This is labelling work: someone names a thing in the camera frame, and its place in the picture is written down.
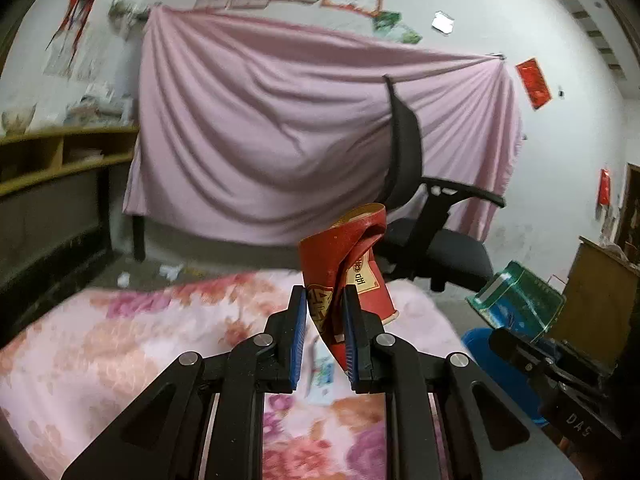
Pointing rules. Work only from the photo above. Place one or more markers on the red diamond paper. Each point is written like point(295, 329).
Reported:
point(533, 85)

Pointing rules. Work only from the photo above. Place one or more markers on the pink hanging sheet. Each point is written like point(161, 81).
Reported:
point(275, 125)

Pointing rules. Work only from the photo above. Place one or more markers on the red tassel wall hanging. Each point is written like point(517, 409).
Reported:
point(80, 5)

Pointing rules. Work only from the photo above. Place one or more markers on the stack of books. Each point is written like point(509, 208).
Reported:
point(100, 107)

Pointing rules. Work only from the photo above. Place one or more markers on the wooden shelf desk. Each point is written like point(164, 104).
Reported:
point(50, 200)

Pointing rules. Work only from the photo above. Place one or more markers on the floral quilt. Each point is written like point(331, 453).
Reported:
point(125, 350)

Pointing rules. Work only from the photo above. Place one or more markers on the white green packet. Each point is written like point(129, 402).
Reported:
point(322, 377)

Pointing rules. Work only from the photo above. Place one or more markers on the red paper cup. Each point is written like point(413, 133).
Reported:
point(320, 270)

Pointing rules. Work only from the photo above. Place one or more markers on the green wall pictures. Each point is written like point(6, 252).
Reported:
point(397, 27)

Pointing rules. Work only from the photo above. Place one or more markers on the white paper scrap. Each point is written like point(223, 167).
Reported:
point(170, 270)
point(123, 280)

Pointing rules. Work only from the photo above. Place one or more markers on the wooden cabinet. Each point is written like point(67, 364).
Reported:
point(595, 300)

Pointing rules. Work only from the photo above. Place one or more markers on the blue plastic basin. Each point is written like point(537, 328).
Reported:
point(477, 352)

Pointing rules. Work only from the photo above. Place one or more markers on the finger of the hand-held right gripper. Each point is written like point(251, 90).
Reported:
point(525, 360)
point(580, 362)

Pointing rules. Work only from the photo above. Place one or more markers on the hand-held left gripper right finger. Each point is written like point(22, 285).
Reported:
point(350, 340)

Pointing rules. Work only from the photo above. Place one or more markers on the black office chair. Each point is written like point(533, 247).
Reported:
point(450, 255)

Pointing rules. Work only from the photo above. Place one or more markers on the small black white photo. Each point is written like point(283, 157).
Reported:
point(443, 21)

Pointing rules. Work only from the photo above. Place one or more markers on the pile of small household items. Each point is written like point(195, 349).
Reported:
point(620, 249)

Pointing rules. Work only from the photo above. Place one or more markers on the red hanging packet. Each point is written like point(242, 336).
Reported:
point(605, 187)

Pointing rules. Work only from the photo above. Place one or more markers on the white paper wall sheets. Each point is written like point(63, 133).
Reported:
point(70, 57)

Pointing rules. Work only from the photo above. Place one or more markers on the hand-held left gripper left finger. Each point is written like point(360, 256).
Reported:
point(297, 340)

